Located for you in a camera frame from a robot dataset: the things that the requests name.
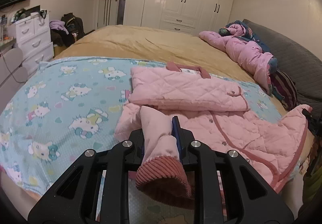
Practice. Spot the white bedroom door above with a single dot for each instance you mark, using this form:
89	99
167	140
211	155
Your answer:
107	13

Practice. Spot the pink floral comforter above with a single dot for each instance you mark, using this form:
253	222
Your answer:
241	44

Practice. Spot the grey quilted headboard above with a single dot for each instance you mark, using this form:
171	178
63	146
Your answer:
303	67

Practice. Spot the black backpack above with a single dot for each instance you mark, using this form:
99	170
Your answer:
75	28

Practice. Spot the white drawer chest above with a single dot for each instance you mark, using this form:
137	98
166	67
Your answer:
33	37

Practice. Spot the purple clothes pile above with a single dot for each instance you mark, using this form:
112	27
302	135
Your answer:
58	26

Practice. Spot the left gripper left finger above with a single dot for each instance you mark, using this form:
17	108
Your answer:
94	189

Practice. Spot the tan bed sheet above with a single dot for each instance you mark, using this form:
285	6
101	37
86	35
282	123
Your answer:
154	44

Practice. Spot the pink quilted jacket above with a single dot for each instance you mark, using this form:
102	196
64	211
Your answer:
217	113

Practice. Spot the Hello Kitty blue blanket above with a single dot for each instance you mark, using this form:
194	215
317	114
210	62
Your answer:
69	106

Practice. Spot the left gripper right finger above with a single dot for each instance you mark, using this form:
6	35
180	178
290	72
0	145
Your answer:
227	188

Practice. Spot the striped dark pillow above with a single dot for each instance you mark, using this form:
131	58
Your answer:
284	89

